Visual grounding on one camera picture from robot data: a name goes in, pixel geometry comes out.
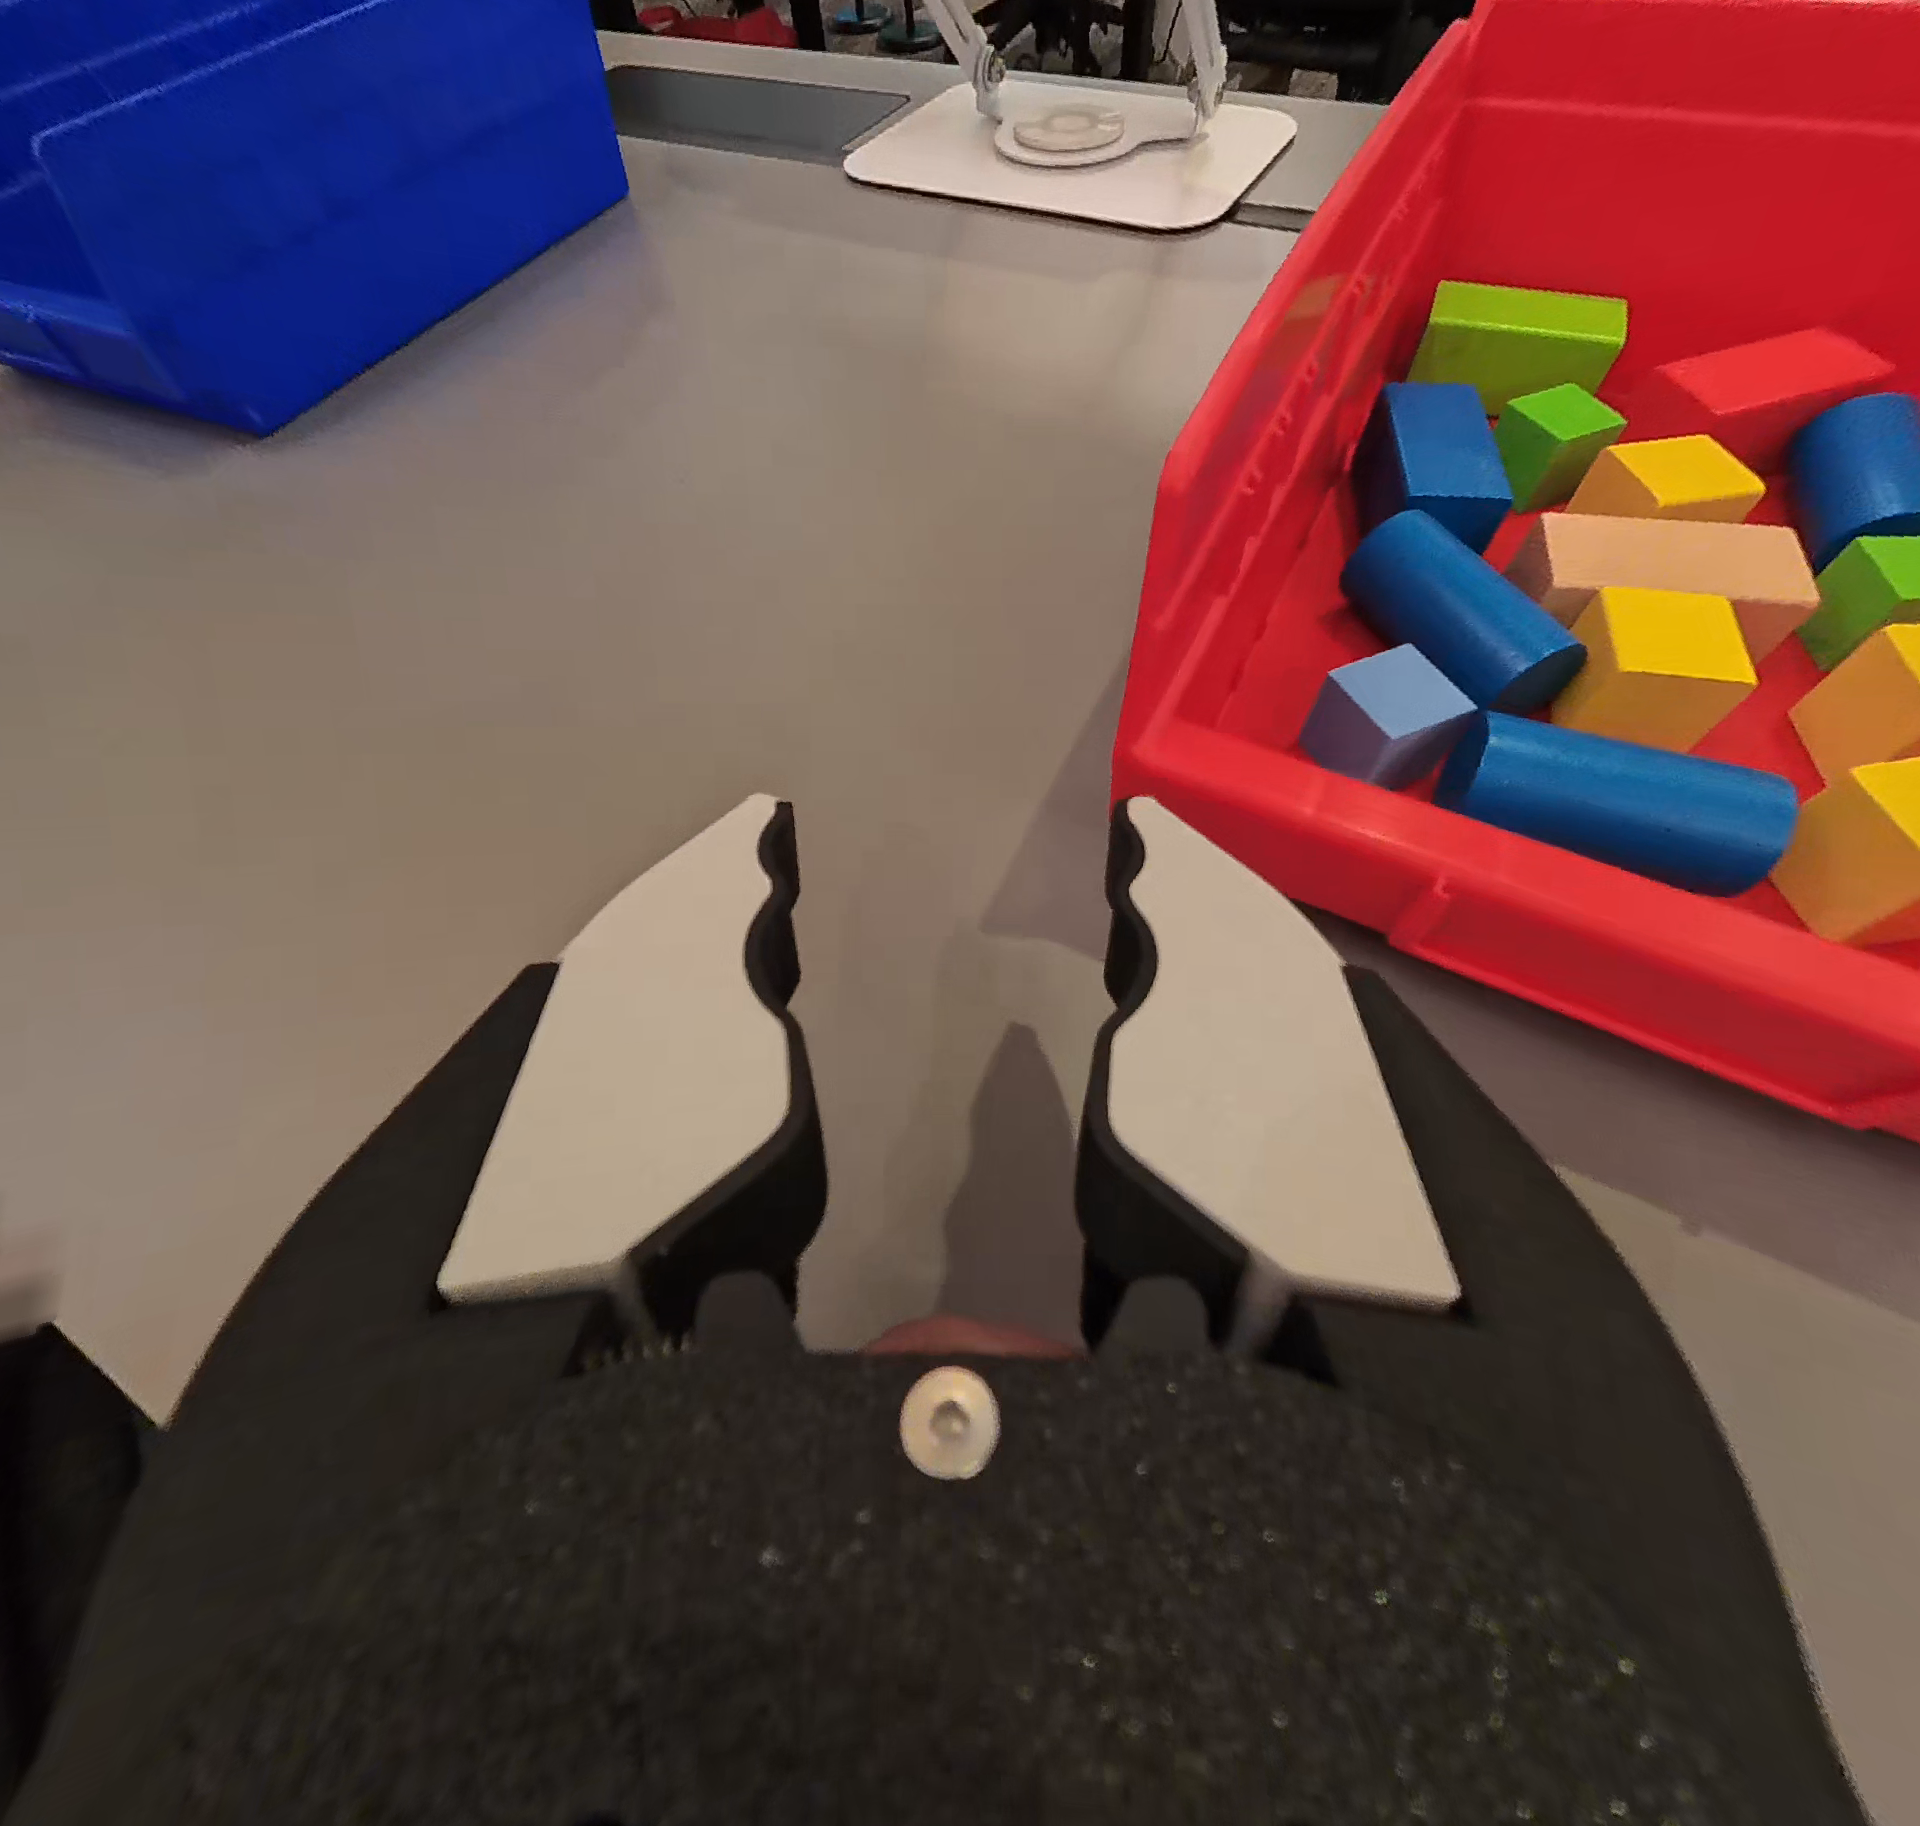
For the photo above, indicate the blue wooden cylinder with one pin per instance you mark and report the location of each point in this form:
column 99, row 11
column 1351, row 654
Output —
column 1861, row 471
column 1620, row 800
column 1457, row 613

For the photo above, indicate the natural wooden block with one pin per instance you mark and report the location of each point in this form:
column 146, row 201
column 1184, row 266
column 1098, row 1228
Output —
column 1667, row 572

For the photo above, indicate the light blue wooden cube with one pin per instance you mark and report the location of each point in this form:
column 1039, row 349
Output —
column 1390, row 717

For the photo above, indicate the red plastic bin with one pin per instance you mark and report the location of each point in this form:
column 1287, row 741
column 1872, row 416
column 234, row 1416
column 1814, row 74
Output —
column 1680, row 116

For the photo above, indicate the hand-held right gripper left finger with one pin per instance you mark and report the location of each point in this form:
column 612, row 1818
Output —
column 630, row 1107

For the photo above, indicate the red wooden block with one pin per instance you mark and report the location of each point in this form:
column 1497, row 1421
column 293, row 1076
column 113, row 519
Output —
column 1770, row 387

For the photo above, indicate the green wooden cube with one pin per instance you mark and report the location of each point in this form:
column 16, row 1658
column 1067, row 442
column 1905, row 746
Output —
column 1866, row 596

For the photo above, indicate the small green wooden block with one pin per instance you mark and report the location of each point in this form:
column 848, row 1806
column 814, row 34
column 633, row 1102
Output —
column 1560, row 441

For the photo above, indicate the blue plastic bin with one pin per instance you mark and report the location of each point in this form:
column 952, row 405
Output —
column 271, row 176

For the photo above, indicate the long green wooden block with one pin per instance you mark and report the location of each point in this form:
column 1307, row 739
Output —
column 1518, row 343

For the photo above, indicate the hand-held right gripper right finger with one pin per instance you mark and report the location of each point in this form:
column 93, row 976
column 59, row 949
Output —
column 1277, row 1107

